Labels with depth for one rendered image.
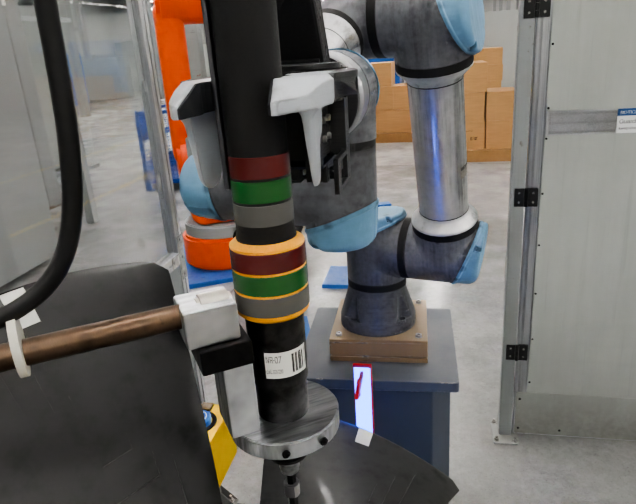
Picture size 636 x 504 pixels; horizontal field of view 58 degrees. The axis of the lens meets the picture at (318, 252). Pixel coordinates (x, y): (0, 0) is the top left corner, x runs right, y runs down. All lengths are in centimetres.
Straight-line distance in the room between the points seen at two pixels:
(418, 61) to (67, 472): 68
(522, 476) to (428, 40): 189
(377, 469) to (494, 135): 740
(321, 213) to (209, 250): 378
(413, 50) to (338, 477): 57
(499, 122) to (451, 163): 696
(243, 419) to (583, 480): 220
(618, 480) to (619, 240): 89
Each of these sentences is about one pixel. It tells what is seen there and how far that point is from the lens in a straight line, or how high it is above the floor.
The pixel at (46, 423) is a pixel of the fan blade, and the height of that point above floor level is 136.
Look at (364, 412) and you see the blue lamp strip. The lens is 80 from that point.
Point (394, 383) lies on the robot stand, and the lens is 108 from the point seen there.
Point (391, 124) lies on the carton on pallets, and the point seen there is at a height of 27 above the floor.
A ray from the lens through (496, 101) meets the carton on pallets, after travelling 787.
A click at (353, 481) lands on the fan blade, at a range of 61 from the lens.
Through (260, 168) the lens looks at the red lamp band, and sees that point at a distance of 30.
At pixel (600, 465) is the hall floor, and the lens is 258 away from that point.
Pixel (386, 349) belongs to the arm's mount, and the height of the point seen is 103.
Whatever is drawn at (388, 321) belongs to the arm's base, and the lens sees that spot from 112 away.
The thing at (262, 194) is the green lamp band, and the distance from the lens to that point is 30.
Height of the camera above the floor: 159
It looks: 20 degrees down
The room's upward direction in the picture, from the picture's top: 4 degrees counter-clockwise
